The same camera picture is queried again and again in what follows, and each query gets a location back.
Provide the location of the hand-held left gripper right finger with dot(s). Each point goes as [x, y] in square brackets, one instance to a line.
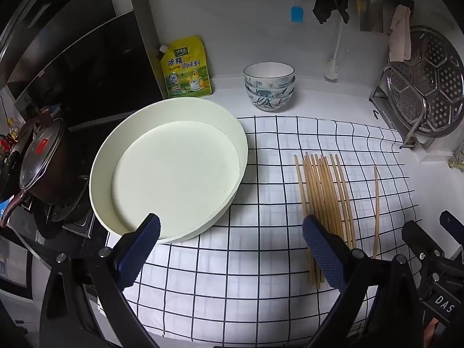
[322, 250]

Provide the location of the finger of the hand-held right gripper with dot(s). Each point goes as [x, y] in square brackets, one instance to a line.
[451, 221]
[422, 241]

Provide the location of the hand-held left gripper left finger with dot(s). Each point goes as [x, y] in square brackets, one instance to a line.
[141, 246]

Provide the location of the bundle of wooden chopsticks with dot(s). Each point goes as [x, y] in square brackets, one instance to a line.
[322, 203]

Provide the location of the single wooden chopstick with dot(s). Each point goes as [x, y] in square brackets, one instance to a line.
[376, 210]

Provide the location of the pale round tray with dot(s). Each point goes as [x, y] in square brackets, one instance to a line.
[174, 174]

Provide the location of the white black grid cloth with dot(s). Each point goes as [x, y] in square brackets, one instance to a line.
[253, 261]

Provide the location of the black gas stove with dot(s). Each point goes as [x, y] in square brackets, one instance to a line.
[72, 217]

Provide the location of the dark cooking pot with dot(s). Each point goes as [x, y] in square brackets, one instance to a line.
[61, 174]

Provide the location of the steel dish rack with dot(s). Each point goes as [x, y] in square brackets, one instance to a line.
[391, 98]

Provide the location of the glass pot lid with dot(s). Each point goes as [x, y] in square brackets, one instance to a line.
[40, 152]

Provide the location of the perforated steel steamer plate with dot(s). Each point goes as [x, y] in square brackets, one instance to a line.
[431, 83]

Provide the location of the white blue floral bowl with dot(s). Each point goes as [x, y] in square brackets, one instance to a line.
[270, 102]
[268, 72]
[270, 89]

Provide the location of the yellow seasoning pouch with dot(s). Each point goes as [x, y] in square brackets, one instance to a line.
[186, 69]

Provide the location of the black microwave oven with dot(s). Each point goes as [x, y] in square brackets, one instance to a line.
[90, 61]

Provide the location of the pink hanging cloth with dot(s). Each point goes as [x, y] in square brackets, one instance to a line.
[398, 36]

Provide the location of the grey hanging cleaver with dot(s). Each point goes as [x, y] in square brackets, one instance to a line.
[373, 14]

